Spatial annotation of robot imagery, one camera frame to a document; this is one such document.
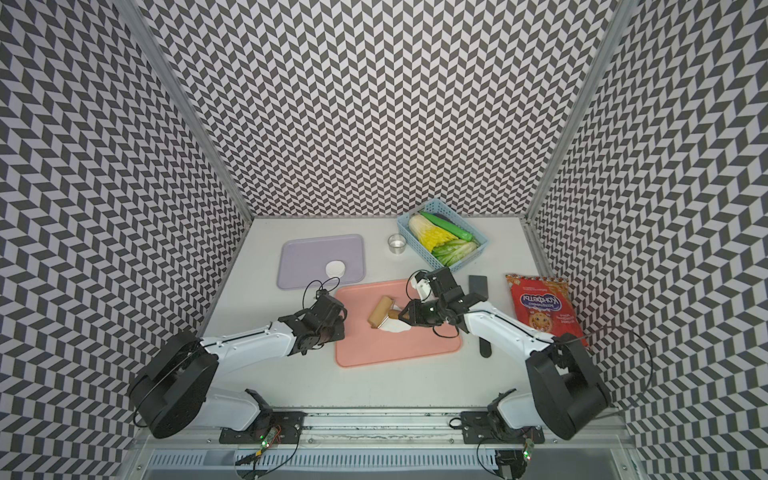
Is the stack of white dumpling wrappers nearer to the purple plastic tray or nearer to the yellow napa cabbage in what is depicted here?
the purple plastic tray

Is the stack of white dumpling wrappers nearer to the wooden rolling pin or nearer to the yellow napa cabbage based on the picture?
the wooden rolling pin

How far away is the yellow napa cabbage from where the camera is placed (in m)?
1.04

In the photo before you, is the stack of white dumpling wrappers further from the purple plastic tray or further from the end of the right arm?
the end of the right arm

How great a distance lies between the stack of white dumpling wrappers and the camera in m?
1.03

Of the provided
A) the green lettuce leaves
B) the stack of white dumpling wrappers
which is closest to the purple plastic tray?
the stack of white dumpling wrappers

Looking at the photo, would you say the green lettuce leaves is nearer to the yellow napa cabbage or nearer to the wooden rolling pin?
the yellow napa cabbage

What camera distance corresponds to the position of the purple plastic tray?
1.04 m

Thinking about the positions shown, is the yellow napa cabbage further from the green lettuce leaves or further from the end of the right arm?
the end of the right arm

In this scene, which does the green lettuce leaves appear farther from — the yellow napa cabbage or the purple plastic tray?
the purple plastic tray

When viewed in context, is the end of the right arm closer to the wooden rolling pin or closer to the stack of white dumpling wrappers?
the wooden rolling pin

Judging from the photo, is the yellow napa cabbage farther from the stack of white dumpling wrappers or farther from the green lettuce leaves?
the stack of white dumpling wrappers

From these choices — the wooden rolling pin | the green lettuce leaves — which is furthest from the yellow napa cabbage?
the wooden rolling pin
